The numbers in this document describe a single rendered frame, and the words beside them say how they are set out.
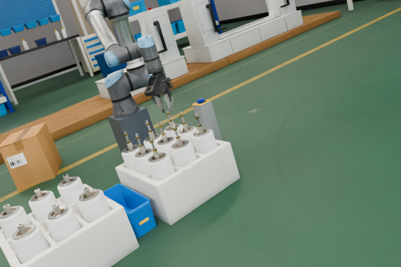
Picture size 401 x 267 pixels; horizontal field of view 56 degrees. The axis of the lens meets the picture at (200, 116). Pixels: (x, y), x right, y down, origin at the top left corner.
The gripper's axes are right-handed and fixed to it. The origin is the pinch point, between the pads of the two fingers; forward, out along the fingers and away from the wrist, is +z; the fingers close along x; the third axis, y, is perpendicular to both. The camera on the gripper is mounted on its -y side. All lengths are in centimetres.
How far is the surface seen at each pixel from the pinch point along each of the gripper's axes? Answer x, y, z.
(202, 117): -13.2, 8.4, 9.5
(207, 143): -22.7, -16.0, 12.8
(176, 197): -12.9, -37.3, 24.9
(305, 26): -36, 347, 29
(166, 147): -5.3, -20.0, 10.4
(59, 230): 14, -71, 13
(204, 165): -22.0, -23.2, 19.3
